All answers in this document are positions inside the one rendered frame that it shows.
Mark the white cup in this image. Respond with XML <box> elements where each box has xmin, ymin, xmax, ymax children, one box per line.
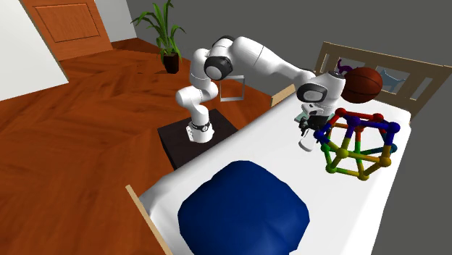
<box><xmin>298</xmin><ymin>129</ymin><xmax>317</xmax><ymax>153</ymax></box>

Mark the colourful ball and stick toy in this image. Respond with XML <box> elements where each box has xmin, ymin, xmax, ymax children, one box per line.
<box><xmin>313</xmin><ymin>107</ymin><xmax>402</xmax><ymax>182</ymax></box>

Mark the purple cat figure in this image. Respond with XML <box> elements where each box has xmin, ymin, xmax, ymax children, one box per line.
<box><xmin>336</xmin><ymin>59</ymin><xmax>351</xmax><ymax>75</ymax></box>

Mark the brown basketball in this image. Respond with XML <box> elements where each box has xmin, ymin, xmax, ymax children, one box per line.
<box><xmin>340</xmin><ymin>66</ymin><xmax>384</xmax><ymax>105</ymax></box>

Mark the dark blue pillow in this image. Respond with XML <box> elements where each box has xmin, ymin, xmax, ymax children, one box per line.
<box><xmin>177</xmin><ymin>160</ymin><xmax>311</xmax><ymax>255</ymax></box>

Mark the dark robot stand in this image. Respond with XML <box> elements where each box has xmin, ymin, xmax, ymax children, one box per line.
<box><xmin>156</xmin><ymin>108</ymin><xmax>239</xmax><ymax>171</ymax></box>

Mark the potted green plant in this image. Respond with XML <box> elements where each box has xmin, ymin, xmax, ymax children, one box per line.
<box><xmin>130</xmin><ymin>0</ymin><xmax>187</xmax><ymax>75</ymax></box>

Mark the brown wooden door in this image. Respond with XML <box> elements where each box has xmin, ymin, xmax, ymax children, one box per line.
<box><xmin>20</xmin><ymin>0</ymin><xmax>114</xmax><ymax>62</ymax></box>

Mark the white bed with wooden frame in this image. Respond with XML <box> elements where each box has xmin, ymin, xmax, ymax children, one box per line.
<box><xmin>125</xmin><ymin>41</ymin><xmax>452</xmax><ymax>255</ymax></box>

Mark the grey square frame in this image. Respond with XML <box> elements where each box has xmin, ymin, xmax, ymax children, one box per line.
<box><xmin>219</xmin><ymin>75</ymin><xmax>246</xmax><ymax>103</ymax></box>

